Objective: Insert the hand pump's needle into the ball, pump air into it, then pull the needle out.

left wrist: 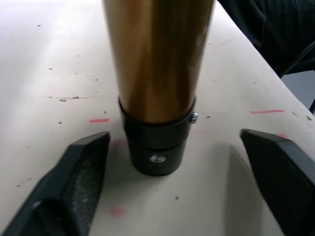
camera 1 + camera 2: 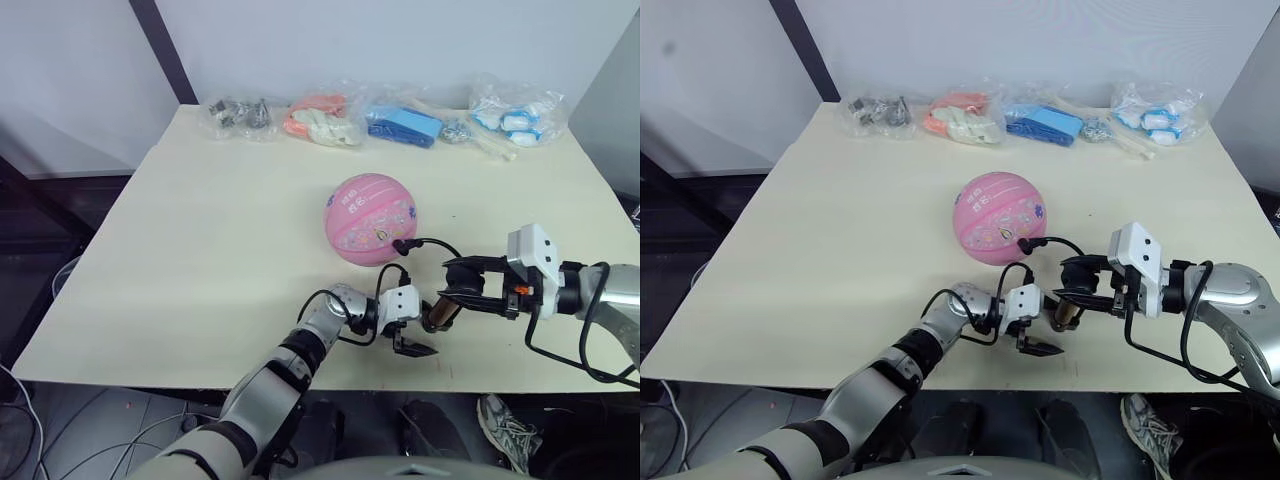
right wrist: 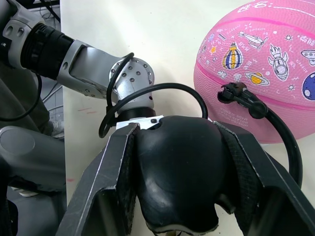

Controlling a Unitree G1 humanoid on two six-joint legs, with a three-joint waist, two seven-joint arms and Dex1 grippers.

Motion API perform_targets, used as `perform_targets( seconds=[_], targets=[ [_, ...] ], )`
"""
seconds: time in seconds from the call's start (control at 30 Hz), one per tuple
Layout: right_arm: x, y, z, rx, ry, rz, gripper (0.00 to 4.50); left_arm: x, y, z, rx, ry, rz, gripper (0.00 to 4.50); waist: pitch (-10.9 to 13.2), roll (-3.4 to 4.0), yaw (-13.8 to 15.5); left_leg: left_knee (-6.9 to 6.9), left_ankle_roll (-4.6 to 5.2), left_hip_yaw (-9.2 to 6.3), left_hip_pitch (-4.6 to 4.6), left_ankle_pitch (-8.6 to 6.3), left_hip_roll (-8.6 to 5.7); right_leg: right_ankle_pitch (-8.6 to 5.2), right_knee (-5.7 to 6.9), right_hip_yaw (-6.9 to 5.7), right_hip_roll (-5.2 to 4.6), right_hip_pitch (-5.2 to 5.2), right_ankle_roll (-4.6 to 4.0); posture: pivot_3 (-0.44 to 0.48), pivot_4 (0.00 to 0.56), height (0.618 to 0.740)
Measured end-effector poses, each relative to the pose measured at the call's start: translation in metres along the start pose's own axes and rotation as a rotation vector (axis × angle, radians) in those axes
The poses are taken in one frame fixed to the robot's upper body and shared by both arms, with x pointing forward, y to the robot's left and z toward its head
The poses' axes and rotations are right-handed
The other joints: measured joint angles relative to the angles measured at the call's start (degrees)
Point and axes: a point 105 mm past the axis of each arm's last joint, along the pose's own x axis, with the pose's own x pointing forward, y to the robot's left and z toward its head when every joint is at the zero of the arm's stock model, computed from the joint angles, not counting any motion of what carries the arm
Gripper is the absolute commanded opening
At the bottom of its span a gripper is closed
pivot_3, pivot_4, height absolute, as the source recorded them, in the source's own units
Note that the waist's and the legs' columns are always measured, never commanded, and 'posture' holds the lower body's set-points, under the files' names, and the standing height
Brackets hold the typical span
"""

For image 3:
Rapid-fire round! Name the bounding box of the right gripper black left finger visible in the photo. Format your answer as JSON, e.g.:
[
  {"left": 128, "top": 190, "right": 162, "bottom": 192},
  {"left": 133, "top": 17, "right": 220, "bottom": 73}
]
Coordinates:
[{"left": 55, "top": 122, "right": 141, "bottom": 236}]

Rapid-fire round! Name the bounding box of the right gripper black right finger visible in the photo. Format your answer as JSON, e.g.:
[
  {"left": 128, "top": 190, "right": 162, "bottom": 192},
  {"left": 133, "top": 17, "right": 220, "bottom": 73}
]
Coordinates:
[{"left": 213, "top": 119, "right": 315, "bottom": 236}]

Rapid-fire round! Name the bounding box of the black hand pump with hose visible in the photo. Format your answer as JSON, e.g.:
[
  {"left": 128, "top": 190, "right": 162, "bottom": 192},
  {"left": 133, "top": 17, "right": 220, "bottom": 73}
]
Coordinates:
[{"left": 136, "top": 82, "right": 304, "bottom": 234}]

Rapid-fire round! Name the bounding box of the grey robot torso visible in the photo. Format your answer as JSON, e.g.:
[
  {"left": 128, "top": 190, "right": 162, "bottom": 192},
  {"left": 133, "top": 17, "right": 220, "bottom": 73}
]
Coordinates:
[{"left": 0, "top": 77, "right": 67, "bottom": 236}]

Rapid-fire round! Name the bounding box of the pink printed basketball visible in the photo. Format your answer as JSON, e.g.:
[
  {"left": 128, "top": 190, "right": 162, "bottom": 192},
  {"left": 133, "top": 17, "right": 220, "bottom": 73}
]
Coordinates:
[{"left": 193, "top": 0, "right": 315, "bottom": 145}]

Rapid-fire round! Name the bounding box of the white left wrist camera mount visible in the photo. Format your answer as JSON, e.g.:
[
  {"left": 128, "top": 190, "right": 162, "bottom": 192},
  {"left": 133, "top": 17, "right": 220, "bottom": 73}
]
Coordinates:
[{"left": 115, "top": 114, "right": 165, "bottom": 131}]

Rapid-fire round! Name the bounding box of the thin black torso cable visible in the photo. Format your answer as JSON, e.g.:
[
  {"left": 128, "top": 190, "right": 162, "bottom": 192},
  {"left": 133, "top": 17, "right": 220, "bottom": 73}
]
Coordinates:
[{"left": 0, "top": 73, "right": 44, "bottom": 121}]

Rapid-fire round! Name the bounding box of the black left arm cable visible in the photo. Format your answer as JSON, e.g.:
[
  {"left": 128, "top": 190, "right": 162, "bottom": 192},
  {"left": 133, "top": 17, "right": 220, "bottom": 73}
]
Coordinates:
[{"left": 97, "top": 52, "right": 209, "bottom": 138}]

